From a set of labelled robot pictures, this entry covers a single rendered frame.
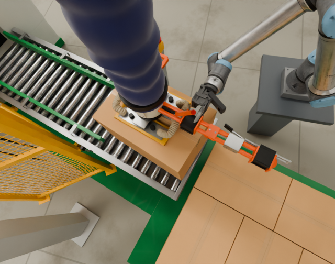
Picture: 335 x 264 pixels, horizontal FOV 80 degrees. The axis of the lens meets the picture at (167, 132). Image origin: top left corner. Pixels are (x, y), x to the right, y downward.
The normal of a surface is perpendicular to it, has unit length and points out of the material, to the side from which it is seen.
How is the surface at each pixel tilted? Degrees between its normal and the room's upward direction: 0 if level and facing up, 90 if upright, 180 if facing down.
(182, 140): 1
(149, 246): 0
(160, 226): 0
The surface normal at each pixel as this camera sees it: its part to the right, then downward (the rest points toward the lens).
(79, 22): -0.38, 0.76
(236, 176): -0.08, -0.32
